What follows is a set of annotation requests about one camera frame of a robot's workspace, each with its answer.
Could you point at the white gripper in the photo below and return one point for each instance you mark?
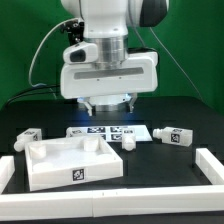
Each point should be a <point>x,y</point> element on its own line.
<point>135,75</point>

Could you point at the white square tabletop part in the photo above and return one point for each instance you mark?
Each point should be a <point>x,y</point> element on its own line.
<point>67,161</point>

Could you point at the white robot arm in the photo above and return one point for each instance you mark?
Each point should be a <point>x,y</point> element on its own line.
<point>106,24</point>

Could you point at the marker sheet with tags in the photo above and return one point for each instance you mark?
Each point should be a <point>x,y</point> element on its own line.
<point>113,133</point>

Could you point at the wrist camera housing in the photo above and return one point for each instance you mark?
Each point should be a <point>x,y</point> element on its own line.
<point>82,52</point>

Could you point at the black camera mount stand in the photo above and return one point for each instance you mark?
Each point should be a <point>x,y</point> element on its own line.
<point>74,30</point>

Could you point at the white fence wall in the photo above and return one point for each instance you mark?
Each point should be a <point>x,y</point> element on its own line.
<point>117,202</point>

